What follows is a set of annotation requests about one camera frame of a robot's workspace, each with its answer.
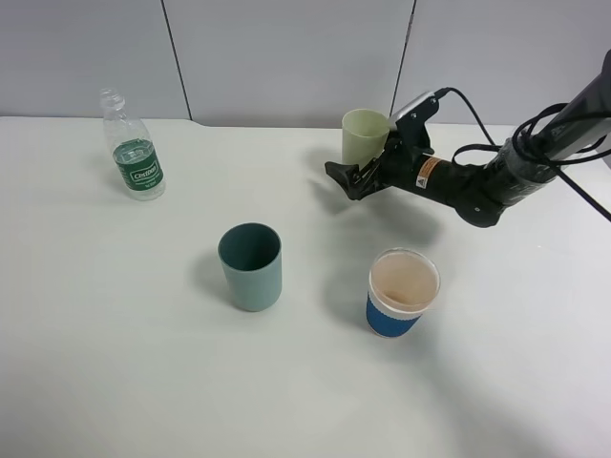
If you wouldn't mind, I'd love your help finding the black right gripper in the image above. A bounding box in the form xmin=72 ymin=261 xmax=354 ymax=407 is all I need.
xmin=325 ymin=113 xmax=466 ymax=203

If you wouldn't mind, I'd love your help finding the pale green plastic cup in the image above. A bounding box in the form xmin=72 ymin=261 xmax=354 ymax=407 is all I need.
xmin=341 ymin=109 xmax=390 ymax=168

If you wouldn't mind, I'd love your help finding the clear bottle with green label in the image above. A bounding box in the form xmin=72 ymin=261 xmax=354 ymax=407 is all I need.
xmin=100 ymin=88 xmax=166 ymax=201

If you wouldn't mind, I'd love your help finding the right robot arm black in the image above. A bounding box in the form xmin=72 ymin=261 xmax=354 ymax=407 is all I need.
xmin=325 ymin=59 xmax=610 ymax=228

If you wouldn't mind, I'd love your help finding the blue sleeved paper cup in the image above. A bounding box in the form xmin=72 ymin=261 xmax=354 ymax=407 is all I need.
xmin=366 ymin=248 xmax=441 ymax=338

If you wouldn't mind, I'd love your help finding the teal plastic cup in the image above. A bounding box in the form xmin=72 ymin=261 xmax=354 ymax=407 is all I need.
xmin=218 ymin=222 xmax=283 ymax=312

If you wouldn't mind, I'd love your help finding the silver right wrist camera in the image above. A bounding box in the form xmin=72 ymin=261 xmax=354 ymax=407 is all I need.
xmin=389 ymin=92 xmax=439 ymax=135

